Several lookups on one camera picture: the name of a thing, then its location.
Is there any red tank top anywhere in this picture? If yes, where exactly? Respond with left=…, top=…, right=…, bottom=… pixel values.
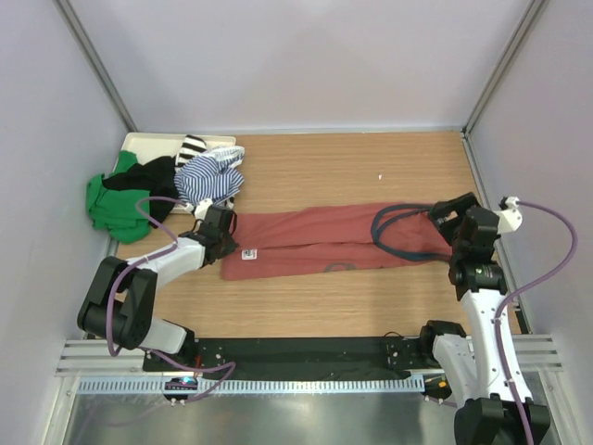
left=221, top=203, right=451, bottom=281

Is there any green tank top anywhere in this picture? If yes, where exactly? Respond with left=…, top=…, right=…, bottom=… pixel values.
left=85, top=150, right=151, bottom=245

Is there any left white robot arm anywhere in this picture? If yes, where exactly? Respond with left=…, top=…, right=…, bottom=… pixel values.
left=77, top=205, right=238, bottom=371

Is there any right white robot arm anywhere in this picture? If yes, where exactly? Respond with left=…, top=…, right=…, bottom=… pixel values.
left=417, top=193, right=551, bottom=444

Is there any blue white striped tank top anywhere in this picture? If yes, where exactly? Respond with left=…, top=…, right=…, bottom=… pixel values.
left=173, top=146, right=246, bottom=206

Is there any black white striped tank top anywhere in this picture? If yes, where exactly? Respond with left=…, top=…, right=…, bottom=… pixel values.
left=175, top=134, right=208, bottom=170

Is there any cream plastic tray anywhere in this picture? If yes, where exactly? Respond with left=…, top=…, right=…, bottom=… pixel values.
left=121, top=133, right=239, bottom=222

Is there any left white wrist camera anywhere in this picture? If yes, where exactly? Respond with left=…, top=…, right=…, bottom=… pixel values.
left=193, top=198, right=213, bottom=220

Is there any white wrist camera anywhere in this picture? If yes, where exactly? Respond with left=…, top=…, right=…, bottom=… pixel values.
left=495, top=197, right=523, bottom=235
left=193, top=198, right=213, bottom=220

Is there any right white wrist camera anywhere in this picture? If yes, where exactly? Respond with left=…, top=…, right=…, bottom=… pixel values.
left=495, top=197, right=523, bottom=235

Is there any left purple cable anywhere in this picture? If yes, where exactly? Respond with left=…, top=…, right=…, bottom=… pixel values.
left=106, top=195, right=237, bottom=402

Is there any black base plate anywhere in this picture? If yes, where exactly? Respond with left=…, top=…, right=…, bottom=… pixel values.
left=141, top=337, right=458, bottom=402

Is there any slotted cable duct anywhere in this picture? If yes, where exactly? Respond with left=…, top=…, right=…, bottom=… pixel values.
left=77, top=375, right=424, bottom=396

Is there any aluminium front rail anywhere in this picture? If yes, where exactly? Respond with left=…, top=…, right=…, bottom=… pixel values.
left=56, top=334, right=562, bottom=375

